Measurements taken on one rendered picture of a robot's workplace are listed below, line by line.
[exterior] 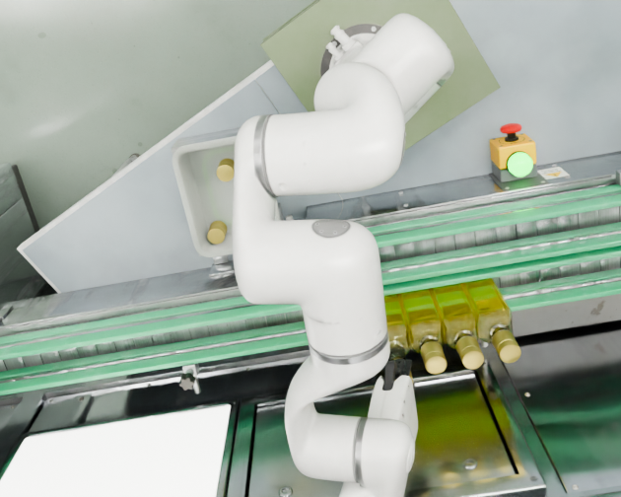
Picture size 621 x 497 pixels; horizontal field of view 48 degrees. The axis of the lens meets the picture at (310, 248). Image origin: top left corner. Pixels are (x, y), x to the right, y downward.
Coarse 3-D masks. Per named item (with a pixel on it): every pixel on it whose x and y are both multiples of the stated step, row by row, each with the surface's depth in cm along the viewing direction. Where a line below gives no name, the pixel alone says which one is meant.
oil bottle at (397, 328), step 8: (384, 296) 127; (392, 296) 127; (384, 304) 125; (392, 304) 124; (400, 304) 124; (392, 312) 121; (400, 312) 121; (392, 320) 119; (400, 320) 118; (392, 328) 116; (400, 328) 116; (392, 336) 115; (400, 336) 115; (408, 336) 117; (408, 344) 117; (408, 352) 117
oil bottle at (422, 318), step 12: (408, 300) 124; (420, 300) 124; (432, 300) 123; (408, 312) 120; (420, 312) 120; (432, 312) 119; (408, 324) 117; (420, 324) 116; (432, 324) 116; (420, 336) 115; (420, 348) 116
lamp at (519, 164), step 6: (510, 156) 131; (516, 156) 129; (522, 156) 129; (528, 156) 129; (510, 162) 130; (516, 162) 129; (522, 162) 129; (528, 162) 129; (510, 168) 130; (516, 168) 129; (522, 168) 129; (528, 168) 129; (516, 174) 130; (522, 174) 130
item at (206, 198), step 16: (192, 144) 129; (208, 144) 128; (224, 144) 128; (176, 160) 129; (192, 160) 137; (208, 160) 137; (176, 176) 130; (192, 176) 137; (208, 176) 138; (192, 192) 136; (208, 192) 139; (224, 192) 139; (192, 208) 134; (208, 208) 140; (224, 208) 140; (192, 224) 134; (208, 224) 142; (192, 240) 135; (208, 240) 140; (224, 240) 140; (208, 256) 137
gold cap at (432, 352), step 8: (424, 344) 112; (432, 344) 112; (440, 344) 112; (424, 352) 111; (432, 352) 110; (440, 352) 110; (424, 360) 110; (432, 360) 109; (440, 360) 109; (432, 368) 109; (440, 368) 109
